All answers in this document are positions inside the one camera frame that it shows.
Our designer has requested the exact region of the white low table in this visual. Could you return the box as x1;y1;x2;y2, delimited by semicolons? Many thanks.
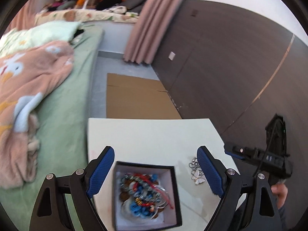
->
88;118;237;230

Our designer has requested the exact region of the green sheeted bed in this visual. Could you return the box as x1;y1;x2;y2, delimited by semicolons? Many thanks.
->
1;23;104;230

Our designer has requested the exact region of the pink floral fleece blanket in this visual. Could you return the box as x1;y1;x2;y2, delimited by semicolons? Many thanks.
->
1;41;74;189

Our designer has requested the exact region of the floral window seat cushion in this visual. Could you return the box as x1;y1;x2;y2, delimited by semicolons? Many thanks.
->
34;6;139;26

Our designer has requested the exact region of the black square jewelry box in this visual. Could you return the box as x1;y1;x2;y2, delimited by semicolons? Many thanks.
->
113;161;183;230

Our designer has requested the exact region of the flattened brown cardboard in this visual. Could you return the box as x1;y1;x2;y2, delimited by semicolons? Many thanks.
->
106;73;181;119

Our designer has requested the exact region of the pink curtain near wardrobe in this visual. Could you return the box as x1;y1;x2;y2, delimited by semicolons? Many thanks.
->
123;0;182;64

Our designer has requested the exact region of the dark brown wardrobe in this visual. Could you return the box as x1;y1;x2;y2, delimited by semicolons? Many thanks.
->
151;0;308;154

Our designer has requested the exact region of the person's right hand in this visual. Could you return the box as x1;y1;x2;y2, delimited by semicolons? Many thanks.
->
271;183;288;209

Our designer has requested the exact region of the white wall switch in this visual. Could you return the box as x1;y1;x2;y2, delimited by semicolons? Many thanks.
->
168;52;175;60

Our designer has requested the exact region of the jewelry pile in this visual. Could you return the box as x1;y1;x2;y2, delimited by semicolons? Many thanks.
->
119;173;174;222

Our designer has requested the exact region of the silver ball chain necklace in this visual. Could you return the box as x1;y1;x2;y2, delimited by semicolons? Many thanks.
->
188;156;208;186

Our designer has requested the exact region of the light green pillow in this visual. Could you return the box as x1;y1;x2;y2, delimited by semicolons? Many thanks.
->
1;20;82;57

